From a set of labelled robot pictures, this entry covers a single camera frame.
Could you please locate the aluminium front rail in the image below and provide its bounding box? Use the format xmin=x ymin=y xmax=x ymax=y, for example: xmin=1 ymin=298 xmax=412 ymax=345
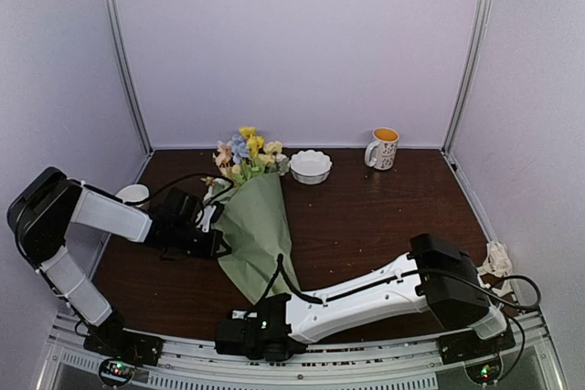
xmin=40 ymin=311 xmax=568 ymax=390

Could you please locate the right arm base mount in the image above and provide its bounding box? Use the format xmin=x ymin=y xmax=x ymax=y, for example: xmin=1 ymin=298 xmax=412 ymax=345
xmin=437 ymin=330 xmax=516 ymax=364

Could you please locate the cream yellow rose stem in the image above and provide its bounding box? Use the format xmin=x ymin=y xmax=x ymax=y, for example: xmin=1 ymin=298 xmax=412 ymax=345
xmin=259 ymin=141 xmax=290 ymax=176

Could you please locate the aluminium frame post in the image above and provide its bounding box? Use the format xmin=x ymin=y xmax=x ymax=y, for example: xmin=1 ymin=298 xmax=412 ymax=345
xmin=104 ymin=0 xmax=154 ymax=155
xmin=441 ymin=0 xmax=493 ymax=156

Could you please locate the black cable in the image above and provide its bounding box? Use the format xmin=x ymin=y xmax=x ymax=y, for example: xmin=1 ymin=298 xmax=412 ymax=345
xmin=260 ymin=253 xmax=540 ymax=318
xmin=141 ymin=173 xmax=237 ymax=208

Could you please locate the small white tea bowl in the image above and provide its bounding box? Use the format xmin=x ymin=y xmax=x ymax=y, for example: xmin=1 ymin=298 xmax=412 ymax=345
xmin=115 ymin=184 xmax=150 ymax=206

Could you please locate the left black cable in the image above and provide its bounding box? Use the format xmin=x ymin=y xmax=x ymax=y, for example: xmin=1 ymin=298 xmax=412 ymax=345
xmin=141 ymin=173 xmax=237 ymax=208

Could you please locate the peach flower stem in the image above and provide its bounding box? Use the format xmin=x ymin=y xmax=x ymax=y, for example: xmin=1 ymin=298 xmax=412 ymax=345
xmin=213 ymin=141 xmax=235 ymax=178

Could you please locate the left aluminium frame post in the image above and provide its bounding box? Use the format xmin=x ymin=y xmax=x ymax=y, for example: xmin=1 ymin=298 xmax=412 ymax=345
xmin=104 ymin=0 xmax=154 ymax=155

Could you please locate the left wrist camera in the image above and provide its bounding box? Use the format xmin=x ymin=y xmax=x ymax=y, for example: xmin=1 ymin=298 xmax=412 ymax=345
xmin=196 ymin=203 xmax=224 ymax=233

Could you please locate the green and pink wrapping paper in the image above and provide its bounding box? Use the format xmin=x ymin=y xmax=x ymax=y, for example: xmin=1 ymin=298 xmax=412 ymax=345
xmin=214 ymin=174 xmax=300 ymax=303

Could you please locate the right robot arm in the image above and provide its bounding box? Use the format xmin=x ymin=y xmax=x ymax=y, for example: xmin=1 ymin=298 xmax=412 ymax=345
xmin=215 ymin=234 xmax=507 ymax=363

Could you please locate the right aluminium frame post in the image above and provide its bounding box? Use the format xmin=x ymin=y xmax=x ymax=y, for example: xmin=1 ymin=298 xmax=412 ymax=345
xmin=441 ymin=0 xmax=493 ymax=156

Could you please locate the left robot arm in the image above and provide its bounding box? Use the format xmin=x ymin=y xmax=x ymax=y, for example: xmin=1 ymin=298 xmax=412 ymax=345
xmin=6 ymin=166 xmax=231 ymax=357

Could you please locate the bright yellow flower stem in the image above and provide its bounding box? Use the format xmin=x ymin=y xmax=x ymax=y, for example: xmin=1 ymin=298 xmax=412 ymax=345
xmin=239 ymin=126 xmax=265 ymax=160

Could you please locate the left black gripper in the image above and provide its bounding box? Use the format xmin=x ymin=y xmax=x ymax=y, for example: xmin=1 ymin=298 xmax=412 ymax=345
xmin=171 ymin=222 xmax=229 ymax=258

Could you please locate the white patterned mug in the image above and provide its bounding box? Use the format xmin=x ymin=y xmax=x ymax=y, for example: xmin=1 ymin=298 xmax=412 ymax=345
xmin=364 ymin=127 xmax=399 ymax=171

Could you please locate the white printed ribbon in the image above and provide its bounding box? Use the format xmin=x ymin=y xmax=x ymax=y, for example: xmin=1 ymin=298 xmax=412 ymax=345
xmin=477 ymin=240 xmax=513 ymax=297

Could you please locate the right black cable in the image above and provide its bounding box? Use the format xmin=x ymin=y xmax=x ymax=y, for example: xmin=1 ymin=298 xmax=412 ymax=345
xmin=260 ymin=253 xmax=540 ymax=318

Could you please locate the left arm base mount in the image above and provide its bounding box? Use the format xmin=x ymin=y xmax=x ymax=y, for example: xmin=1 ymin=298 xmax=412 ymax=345
xmin=80 ymin=310 xmax=164 ymax=366

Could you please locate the white fluted dish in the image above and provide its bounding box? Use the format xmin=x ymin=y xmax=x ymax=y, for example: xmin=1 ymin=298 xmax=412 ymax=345
xmin=290 ymin=150 xmax=333 ymax=185

